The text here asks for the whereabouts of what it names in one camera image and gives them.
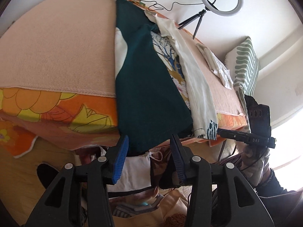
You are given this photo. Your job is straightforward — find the folded white shirt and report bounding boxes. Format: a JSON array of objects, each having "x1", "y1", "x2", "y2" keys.
[{"x1": 196, "y1": 43, "x2": 233, "y2": 90}]

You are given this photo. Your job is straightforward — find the pink blanket on bed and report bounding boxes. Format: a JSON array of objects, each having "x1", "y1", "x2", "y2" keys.
[{"x1": 1, "y1": 0, "x2": 244, "y2": 123}]

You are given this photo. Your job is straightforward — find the orange floral bed sheet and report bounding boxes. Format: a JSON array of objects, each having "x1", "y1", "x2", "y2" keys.
[{"x1": 0, "y1": 0, "x2": 249, "y2": 159}]

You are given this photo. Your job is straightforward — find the white pillow green stripes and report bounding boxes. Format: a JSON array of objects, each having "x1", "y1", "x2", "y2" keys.
[{"x1": 224, "y1": 37, "x2": 259, "y2": 133}]

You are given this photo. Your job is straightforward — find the white and teal printed shirt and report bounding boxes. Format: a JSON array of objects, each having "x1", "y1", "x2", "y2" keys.
[{"x1": 115, "y1": 0, "x2": 218, "y2": 155}]

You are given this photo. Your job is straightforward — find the black mini tripod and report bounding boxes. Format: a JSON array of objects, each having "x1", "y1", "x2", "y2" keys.
[{"x1": 177, "y1": 9, "x2": 207, "y2": 40}]

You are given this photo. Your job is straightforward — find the grey gloved right hand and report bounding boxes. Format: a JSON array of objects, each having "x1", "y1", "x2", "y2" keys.
[{"x1": 240, "y1": 145, "x2": 270, "y2": 187}]

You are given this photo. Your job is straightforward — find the dark sleeved right forearm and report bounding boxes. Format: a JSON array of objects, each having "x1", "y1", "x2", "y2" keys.
[{"x1": 256, "y1": 169, "x2": 302, "y2": 226}]

